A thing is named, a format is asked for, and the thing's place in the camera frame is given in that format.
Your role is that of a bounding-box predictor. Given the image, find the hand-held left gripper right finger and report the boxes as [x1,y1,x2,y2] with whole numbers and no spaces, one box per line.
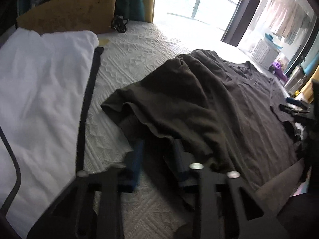
[172,139,289,239]

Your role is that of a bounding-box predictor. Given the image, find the purple cloth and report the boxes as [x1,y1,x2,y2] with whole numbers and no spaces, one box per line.
[270,61,287,80]

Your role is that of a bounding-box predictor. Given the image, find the row of hanging clothes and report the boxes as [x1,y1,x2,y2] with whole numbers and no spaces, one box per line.
[259,0,312,45]

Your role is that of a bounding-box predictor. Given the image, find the dark sliding door frame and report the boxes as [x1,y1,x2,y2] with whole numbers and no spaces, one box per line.
[221,0,270,46]

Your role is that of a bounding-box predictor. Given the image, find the steel thermos bottle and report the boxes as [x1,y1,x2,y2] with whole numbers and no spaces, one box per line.
[287,66,306,92]

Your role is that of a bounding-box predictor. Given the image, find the black fabric band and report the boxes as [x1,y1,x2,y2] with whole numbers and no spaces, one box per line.
[75,46,105,175]

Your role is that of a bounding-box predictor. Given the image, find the white pillow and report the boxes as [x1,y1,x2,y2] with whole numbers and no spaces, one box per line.
[0,28,100,237]

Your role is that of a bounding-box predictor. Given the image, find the thin black cable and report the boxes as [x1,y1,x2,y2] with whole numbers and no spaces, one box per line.
[0,126,22,213]

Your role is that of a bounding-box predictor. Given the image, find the brown cardboard box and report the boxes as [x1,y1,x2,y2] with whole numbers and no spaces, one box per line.
[16,0,117,34]

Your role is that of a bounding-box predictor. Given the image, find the dark grey t-shirt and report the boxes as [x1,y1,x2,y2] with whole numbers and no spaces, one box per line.
[101,49,303,212]

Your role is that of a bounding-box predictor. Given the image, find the teal curtain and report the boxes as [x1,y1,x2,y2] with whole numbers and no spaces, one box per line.
[116,0,150,22]

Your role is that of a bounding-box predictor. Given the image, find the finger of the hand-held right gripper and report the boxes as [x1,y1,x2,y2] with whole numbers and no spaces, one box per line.
[279,104,311,117]
[285,97,312,109]

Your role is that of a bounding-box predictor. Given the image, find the coiled black cable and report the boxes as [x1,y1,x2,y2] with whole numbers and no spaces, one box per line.
[110,15,127,33]

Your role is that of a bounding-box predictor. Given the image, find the yellow curtain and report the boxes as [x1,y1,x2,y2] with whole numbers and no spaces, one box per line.
[298,73,319,104]
[143,0,160,23]

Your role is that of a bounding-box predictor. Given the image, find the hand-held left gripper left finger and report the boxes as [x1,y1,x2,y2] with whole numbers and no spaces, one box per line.
[26,139,145,239]

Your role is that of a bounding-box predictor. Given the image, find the grey cloth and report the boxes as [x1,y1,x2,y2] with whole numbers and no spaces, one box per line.
[255,158,308,205]

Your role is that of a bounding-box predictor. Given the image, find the white woven basket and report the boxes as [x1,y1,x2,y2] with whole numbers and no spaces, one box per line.
[250,39,281,69]

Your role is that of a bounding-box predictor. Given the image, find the black balcony railing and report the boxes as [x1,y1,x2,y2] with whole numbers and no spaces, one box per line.
[167,0,237,22]

